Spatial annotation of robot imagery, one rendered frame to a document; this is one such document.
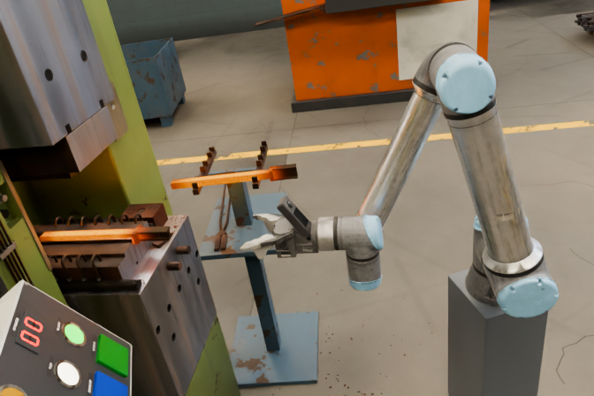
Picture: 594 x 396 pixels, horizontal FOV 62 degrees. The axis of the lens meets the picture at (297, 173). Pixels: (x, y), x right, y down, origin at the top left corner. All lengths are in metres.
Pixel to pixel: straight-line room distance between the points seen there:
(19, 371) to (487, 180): 1.00
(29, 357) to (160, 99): 4.25
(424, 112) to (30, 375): 0.99
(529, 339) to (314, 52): 3.50
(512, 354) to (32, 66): 1.58
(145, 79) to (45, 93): 3.85
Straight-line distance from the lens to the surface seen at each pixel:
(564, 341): 2.46
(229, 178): 1.70
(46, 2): 1.29
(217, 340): 1.95
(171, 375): 1.62
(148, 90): 5.08
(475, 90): 1.11
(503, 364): 1.83
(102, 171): 1.73
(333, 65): 4.76
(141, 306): 1.44
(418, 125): 1.29
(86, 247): 1.54
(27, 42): 1.21
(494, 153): 1.20
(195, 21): 9.16
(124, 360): 1.14
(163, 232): 1.44
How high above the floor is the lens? 1.75
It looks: 28 degrees down
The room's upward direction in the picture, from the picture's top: 9 degrees counter-clockwise
